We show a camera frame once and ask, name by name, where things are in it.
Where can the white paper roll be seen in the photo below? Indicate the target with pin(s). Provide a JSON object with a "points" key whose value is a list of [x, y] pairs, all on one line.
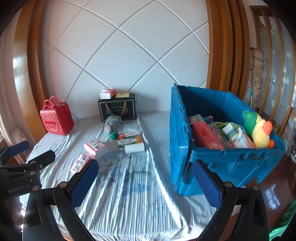
{"points": [[134, 148]]}

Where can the red pouch in crate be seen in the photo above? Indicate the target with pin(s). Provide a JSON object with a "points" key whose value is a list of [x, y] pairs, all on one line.
{"points": [[204, 137]]}

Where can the yellow duck plush toy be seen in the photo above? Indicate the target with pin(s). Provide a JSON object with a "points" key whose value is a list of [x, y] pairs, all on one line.
{"points": [[258, 129]]}

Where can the red bear suitcase box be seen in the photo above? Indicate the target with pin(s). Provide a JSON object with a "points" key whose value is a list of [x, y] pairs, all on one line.
{"points": [[56, 116]]}

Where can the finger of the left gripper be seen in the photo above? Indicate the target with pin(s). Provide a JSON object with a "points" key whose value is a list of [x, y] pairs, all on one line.
{"points": [[10, 151], [43, 160]]}

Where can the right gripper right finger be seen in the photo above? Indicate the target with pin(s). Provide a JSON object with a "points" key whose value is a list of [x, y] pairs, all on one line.
{"points": [[252, 221]]}

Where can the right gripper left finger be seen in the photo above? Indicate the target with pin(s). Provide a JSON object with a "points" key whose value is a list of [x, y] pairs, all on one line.
{"points": [[40, 223]]}

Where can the rolled patterned carpet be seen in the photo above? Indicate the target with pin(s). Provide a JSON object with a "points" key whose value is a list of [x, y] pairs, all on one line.
{"points": [[255, 76]]}

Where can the green round jar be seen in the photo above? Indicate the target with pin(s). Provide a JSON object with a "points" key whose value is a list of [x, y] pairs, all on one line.
{"points": [[114, 135]]}

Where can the grey plush toy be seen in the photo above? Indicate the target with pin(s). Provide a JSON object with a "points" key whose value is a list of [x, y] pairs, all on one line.
{"points": [[112, 124]]}

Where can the red white medicine box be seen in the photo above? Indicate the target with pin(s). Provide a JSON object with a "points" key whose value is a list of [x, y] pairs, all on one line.
{"points": [[125, 135]]}

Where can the pink tissue pack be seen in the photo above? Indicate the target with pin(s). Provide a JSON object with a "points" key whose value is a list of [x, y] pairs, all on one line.
{"points": [[108, 93]]}

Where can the blue plastic storage crate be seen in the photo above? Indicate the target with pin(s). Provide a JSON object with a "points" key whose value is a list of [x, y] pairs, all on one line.
{"points": [[239, 163]]}

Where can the dark green gift bag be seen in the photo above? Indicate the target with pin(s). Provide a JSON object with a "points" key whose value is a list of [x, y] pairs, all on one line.
{"points": [[123, 107]]}

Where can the green orange medicine box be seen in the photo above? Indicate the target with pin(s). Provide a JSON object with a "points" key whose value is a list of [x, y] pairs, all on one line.
{"points": [[129, 140]]}

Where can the yellow flat box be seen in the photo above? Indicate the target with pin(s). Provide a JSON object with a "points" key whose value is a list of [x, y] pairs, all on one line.
{"points": [[122, 95]]}

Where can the clear plastic box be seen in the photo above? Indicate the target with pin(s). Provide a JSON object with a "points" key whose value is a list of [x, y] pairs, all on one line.
{"points": [[129, 128]]}

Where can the pink white packet box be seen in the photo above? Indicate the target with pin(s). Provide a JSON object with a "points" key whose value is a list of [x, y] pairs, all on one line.
{"points": [[78, 165], [96, 148]]}

